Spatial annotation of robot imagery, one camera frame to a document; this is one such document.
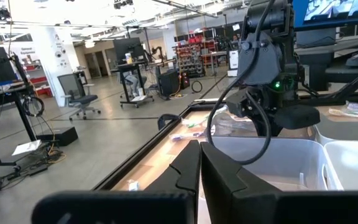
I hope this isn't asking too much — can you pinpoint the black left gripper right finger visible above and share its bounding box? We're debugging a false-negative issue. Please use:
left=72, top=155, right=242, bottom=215
left=200, top=141, right=358, bottom=224

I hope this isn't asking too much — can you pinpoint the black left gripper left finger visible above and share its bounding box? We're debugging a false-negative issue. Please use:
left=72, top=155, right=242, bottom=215
left=30, top=139, right=202, bottom=224

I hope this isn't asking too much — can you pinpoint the clear plastic bin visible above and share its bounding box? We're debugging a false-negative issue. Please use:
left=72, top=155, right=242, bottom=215
left=209, top=136, right=328, bottom=191

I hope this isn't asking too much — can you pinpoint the white plastic bin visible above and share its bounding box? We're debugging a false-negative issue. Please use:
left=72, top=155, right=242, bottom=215
left=323, top=140, right=358, bottom=191

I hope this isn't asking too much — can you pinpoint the white cabinet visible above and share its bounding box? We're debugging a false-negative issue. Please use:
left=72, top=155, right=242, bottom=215
left=227, top=49, right=240, bottom=77

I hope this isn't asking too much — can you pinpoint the black power strip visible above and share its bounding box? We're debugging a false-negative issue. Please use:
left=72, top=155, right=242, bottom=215
left=19, top=163, right=50, bottom=177

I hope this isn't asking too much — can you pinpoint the black floor box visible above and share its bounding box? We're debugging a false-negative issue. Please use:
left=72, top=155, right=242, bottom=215
left=35, top=126, right=80, bottom=147

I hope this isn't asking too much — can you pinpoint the purple white wrapped toothbrush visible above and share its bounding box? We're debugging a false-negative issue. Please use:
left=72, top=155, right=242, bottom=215
left=171, top=132, right=205, bottom=141

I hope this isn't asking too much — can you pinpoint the black table clamp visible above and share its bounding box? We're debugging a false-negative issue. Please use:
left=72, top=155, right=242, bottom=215
left=157, top=113, right=182, bottom=131

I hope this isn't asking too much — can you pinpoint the white paper sheet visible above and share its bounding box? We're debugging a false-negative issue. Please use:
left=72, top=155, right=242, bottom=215
left=11, top=139, right=43, bottom=157

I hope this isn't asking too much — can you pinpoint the black monitor screen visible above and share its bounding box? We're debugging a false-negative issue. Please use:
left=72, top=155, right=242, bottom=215
left=292, top=0, right=358, bottom=32

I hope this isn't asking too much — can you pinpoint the red shelving rack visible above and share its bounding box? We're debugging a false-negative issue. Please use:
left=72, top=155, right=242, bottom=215
left=175, top=28, right=219, bottom=78

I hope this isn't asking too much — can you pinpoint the grey office chair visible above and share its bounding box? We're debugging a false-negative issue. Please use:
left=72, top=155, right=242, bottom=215
left=57, top=73, right=101, bottom=121

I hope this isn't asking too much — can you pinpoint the black computer tower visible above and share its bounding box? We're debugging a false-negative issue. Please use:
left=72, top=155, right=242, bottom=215
left=156, top=68, right=191, bottom=98

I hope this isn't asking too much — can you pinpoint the white square pillar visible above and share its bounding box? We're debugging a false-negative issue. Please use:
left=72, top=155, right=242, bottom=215
left=29, top=26, right=79, bottom=106

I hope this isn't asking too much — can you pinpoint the black monitor on desk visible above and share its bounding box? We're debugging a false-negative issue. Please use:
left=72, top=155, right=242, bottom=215
left=112, top=37, right=145, bottom=63

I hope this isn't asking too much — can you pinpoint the black aluminium table frame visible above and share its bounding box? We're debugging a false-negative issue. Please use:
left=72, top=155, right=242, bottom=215
left=93, top=60, right=358, bottom=190

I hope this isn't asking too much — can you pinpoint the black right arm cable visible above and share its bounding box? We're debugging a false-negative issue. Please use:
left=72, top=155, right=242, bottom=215
left=206, top=0, right=276, bottom=166

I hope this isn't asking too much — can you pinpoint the black cable coil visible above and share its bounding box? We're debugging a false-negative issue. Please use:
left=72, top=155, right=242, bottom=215
left=190, top=80, right=203, bottom=93
left=22, top=95, right=45, bottom=118

